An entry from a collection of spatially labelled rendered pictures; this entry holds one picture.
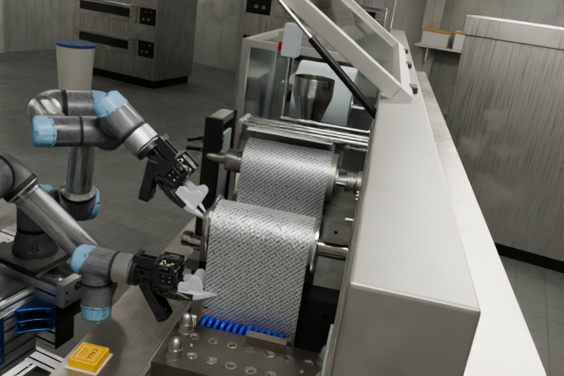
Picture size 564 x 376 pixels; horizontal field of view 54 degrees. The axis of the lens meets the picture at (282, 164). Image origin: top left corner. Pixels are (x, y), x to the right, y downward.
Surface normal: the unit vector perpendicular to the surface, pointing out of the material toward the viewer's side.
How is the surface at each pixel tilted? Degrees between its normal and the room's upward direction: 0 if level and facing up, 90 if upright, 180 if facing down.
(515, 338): 0
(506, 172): 90
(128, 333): 0
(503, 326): 0
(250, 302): 90
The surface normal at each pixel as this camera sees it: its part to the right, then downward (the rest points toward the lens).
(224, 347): 0.13, -0.94
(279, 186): -0.19, 0.31
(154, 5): -0.41, 0.23
